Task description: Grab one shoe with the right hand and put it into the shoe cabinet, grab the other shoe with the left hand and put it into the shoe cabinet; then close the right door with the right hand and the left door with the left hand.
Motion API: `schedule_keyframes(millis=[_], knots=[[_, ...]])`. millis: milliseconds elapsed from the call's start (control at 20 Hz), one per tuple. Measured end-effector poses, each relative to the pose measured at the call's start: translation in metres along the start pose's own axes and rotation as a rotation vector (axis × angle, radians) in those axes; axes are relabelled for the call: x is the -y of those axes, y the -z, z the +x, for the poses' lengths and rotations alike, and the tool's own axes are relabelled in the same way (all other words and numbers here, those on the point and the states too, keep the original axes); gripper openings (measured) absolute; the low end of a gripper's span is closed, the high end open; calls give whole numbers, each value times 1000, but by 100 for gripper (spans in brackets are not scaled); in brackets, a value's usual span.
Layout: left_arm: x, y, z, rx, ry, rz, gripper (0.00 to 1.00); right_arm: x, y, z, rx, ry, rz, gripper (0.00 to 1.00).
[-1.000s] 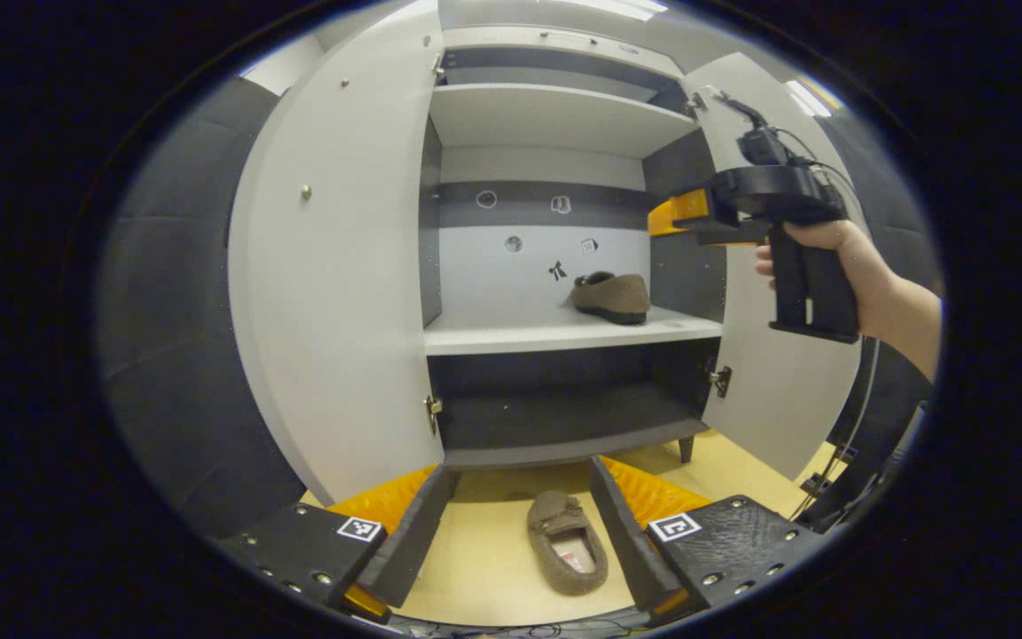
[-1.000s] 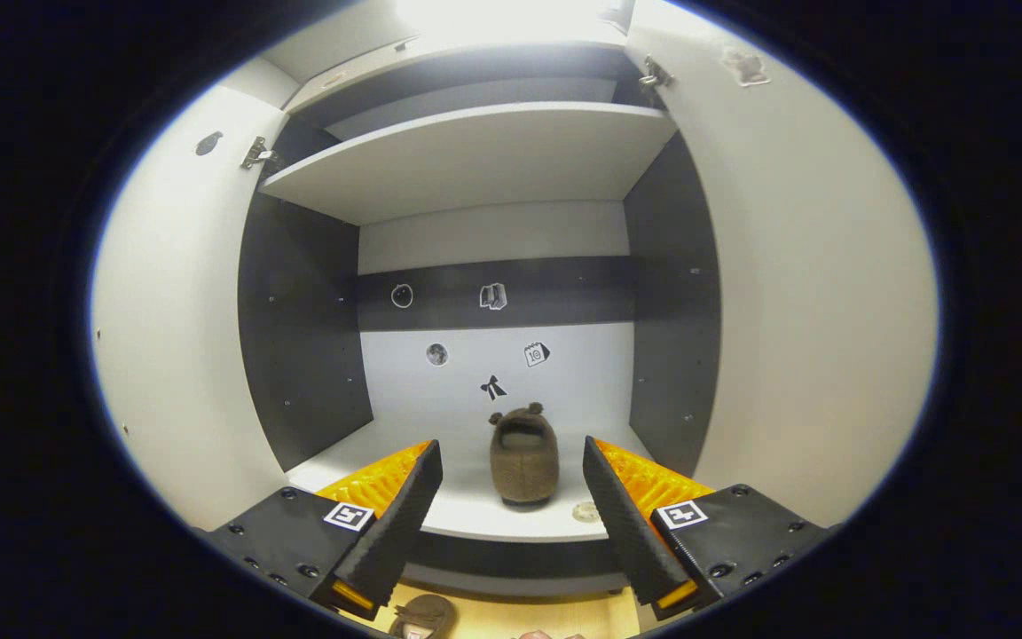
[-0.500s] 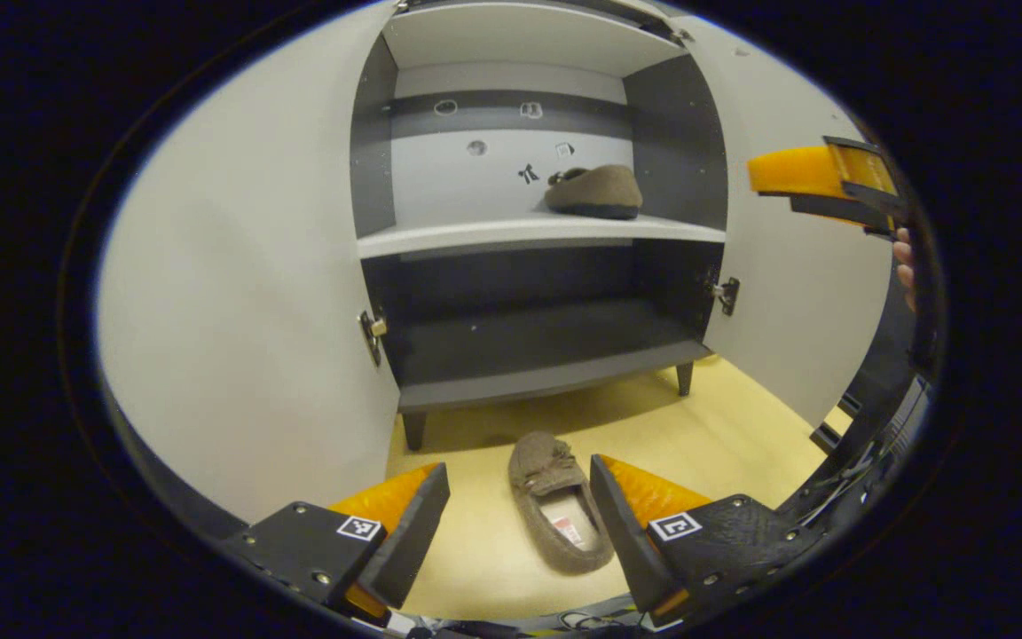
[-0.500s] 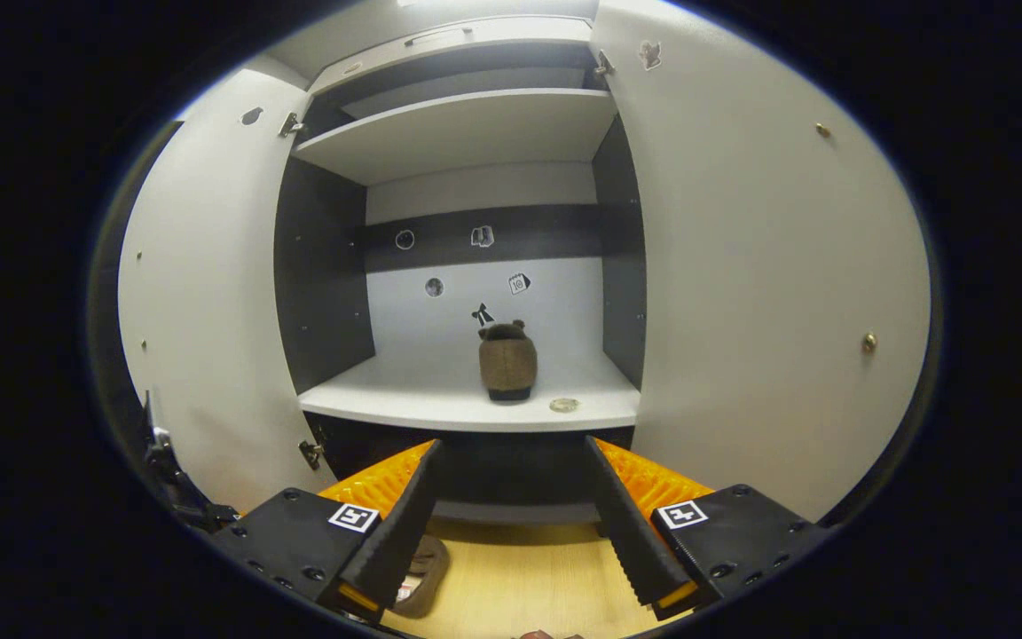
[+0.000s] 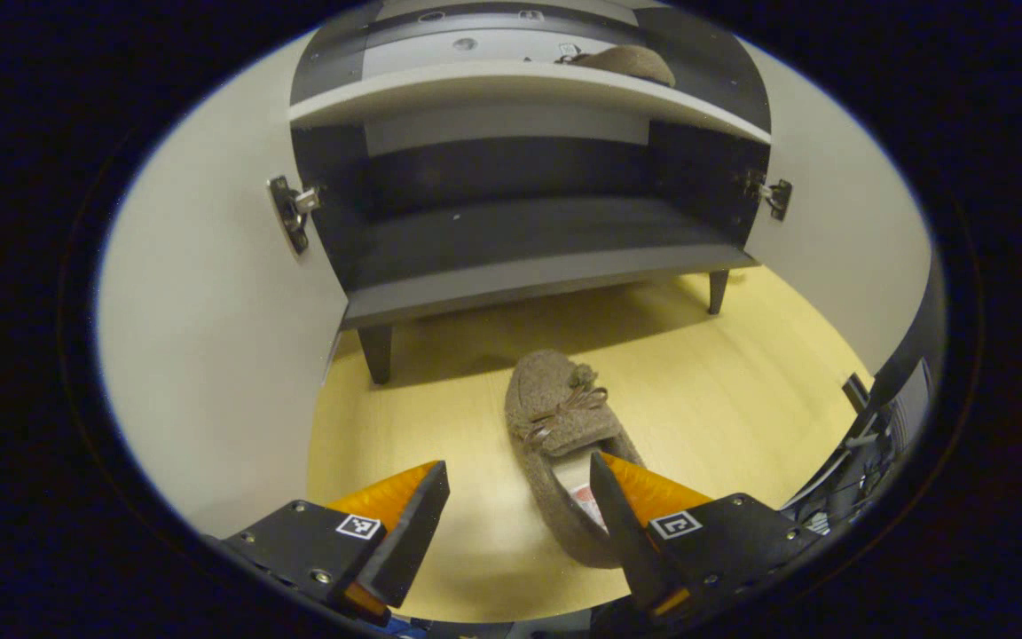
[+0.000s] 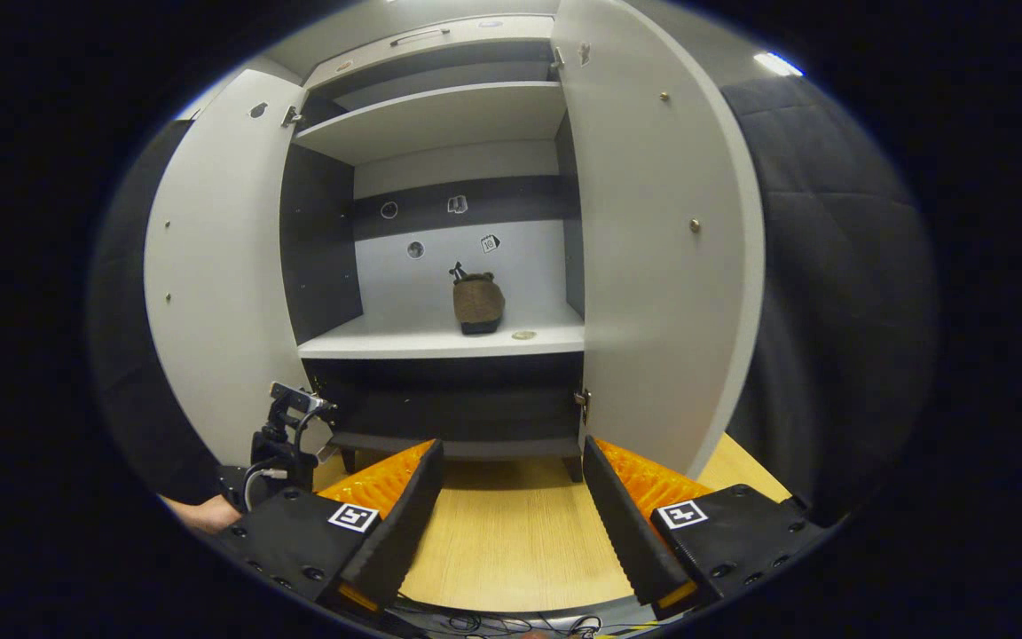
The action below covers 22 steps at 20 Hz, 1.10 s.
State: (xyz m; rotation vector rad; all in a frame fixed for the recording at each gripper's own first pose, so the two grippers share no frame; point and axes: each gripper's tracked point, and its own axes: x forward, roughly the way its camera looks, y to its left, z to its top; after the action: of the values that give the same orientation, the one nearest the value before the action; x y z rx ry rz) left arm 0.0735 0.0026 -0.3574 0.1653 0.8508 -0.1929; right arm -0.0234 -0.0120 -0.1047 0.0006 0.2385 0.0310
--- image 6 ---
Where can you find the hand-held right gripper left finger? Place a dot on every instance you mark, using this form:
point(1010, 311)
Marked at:
point(400, 532)

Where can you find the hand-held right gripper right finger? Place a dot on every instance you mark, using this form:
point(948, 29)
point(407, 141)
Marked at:
point(622, 532)

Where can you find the white shoe cabinet door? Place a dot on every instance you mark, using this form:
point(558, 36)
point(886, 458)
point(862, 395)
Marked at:
point(653, 266)
point(218, 266)

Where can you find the white shoe cabinet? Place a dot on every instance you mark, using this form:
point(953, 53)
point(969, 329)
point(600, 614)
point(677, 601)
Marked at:
point(440, 275)

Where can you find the brown fuzzy shoe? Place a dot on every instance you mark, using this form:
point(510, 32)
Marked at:
point(478, 302)

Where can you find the white cabinet shelf board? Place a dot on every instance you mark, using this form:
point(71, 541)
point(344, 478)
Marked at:
point(440, 115)
point(404, 337)

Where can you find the black backdrop cloth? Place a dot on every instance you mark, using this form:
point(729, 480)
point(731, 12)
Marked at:
point(830, 311)

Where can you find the ceiling light panel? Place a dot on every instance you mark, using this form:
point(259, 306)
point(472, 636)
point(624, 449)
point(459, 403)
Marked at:
point(777, 64)

